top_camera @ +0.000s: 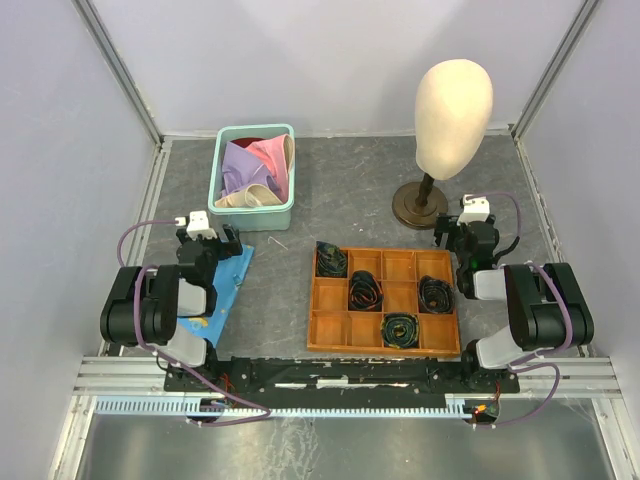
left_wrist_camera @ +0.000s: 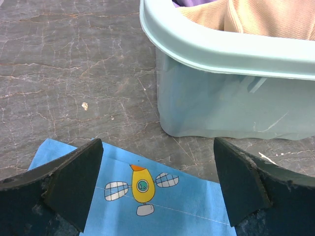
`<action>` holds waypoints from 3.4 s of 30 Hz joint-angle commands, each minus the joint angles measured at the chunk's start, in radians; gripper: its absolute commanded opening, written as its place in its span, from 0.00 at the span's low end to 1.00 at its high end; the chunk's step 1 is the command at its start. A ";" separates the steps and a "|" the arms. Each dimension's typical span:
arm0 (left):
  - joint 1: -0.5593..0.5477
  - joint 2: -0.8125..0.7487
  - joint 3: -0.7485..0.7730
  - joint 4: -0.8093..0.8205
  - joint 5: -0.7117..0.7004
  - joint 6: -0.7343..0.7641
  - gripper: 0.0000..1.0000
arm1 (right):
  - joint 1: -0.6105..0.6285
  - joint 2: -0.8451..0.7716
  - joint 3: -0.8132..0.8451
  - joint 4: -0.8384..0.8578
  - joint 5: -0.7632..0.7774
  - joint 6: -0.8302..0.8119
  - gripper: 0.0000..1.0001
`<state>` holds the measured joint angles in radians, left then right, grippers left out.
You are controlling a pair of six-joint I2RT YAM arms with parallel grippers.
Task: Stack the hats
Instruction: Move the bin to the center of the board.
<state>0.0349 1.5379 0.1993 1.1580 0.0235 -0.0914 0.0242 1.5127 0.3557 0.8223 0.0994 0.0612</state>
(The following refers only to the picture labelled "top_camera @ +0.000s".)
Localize purple bucket hat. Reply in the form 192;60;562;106
220;143;277;197

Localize wooden compartment tray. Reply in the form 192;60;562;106
307;247;461;358

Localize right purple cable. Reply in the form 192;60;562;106
469;191;574;430

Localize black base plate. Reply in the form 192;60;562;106
164;357;520;410

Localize right aluminium corner post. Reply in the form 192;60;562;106
510;0;601;142

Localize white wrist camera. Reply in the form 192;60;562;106
457;194;490;225
175;210;218;240

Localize yellow blue rolled tie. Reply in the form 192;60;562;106
380;312;419;350

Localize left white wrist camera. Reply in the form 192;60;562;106
175;210;218;240

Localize light blue cable duct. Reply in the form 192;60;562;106
94;396;472;420

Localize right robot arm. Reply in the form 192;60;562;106
434;214;594;391

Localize dark brown rolled tie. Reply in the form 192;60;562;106
417;275;455;314

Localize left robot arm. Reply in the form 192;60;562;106
100;224;243;390

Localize pink bucket hat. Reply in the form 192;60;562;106
246;134;295;203

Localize green patterned rolled tie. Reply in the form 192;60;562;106
316;241;348;278

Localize dark red hat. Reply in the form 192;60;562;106
233;137;262;148

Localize beige bucket hat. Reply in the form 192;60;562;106
214;165;294;208

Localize teal plastic basket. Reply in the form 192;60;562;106
208;123;295;231

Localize left aluminium corner post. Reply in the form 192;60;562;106
71;0;164;145

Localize aluminium corner post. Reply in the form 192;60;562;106
510;0;601;142
71;0;164;145

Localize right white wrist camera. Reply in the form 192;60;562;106
457;194;490;225

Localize blue printed cloth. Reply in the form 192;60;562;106
178;244;255;347

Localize purple cable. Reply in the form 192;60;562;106
117;220;273;427
469;191;574;430

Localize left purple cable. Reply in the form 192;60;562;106
117;220;273;427

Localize cream mannequin head stand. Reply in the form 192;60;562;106
392;59;493;230

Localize aluminium front rail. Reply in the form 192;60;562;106
73;357;622;399

